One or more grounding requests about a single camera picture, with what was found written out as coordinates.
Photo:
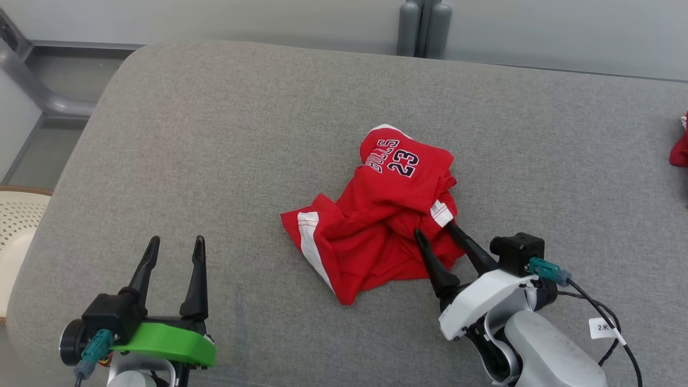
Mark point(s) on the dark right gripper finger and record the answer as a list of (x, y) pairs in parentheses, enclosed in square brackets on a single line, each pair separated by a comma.
[(475, 255), (438, 274)]

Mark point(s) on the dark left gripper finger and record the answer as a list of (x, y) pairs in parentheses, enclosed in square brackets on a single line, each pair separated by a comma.
[(198, 285), (144, 274)]

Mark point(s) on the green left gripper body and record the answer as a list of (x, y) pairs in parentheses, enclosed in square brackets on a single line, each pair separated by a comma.
[(166, 344)]

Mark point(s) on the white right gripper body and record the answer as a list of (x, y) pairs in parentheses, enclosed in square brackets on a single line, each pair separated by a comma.
[(478, 301)]

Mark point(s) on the red white-striped shorts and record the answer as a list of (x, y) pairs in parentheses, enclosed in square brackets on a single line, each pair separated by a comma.
[(376, 236)]

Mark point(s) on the red basketball jersey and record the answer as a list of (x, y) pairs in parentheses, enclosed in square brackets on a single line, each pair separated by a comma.
[(681, 150)]

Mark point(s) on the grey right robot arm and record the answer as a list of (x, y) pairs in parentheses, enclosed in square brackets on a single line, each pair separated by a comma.
[(548, 355)]

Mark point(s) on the cream perforated laundry basket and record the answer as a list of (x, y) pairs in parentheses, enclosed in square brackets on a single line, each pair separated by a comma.
[(16, 226)]

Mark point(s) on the grey bent metal pipe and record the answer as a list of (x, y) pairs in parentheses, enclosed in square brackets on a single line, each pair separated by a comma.
[(54, 105)]

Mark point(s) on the grey round bumper tube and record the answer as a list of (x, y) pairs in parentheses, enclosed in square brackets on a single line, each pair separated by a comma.
[(439, 29), (408, 29)]

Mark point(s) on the grey perforated metal bar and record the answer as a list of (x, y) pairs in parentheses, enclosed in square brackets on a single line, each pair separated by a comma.
[(11, 32)]

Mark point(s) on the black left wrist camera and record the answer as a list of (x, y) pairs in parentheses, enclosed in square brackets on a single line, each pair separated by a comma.
[(110, 317)]

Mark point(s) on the grey horizontal frame rail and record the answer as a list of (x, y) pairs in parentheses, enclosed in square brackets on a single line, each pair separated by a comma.
[(86, 44)]

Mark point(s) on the grey vertical frame post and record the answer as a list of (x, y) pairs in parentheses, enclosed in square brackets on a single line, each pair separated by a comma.
[(424, 21)]

